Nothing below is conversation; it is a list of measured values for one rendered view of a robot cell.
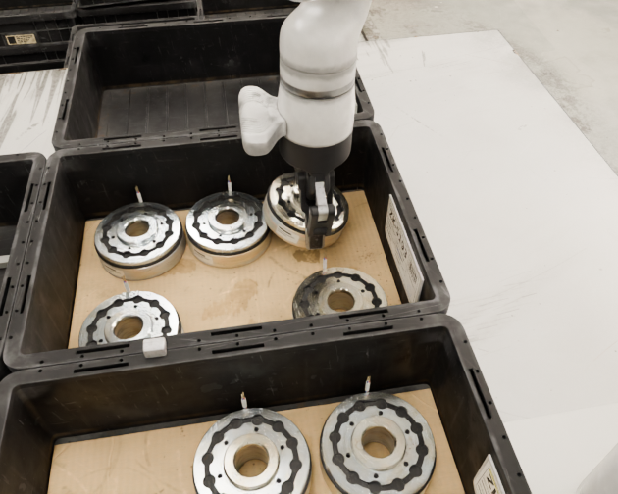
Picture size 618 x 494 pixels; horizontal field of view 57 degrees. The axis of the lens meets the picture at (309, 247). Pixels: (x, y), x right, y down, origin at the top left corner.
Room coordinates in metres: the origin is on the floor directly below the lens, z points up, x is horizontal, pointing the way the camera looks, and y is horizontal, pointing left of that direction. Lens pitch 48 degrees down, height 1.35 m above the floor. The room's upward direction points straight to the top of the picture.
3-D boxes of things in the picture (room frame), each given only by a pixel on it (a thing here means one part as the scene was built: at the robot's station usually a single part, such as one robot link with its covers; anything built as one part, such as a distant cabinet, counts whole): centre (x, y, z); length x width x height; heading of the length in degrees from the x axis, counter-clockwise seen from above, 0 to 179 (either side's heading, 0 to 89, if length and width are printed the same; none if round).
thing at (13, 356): (0.42, 0.09, 0.92); 0.40 x 0.30 x 0.02; 99
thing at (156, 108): (0.72, 0.13, 0.87); 0.40 x 0.30 x 0.11; 99
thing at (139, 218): (0.47, 0.20, 0.86); 0.05 x 0.05 x 0.01
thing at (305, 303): (0.36, -0.03, 0.86); 0.10 x 0.10 x 0.01
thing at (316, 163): (0.47, -0.01, 0.97); 0.08 x 0.08 x 0.09
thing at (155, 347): (0.26, 0.13, 0.94); 0.02 x 0.01 x 0.01; 99
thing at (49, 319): (0.42, 0.09, 0.87); 0.40 x 0.30 x 0.11; 99
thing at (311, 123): (0.47, 0.01, 1.04); 0.11 x 0.09 x 0.06; 98
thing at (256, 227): (0.49, 0.10, 0.86); 0.10 x 0.10 x 0.01
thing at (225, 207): (0.49, 0.10, 0.86); 0.05 x 0.05 x 0.01
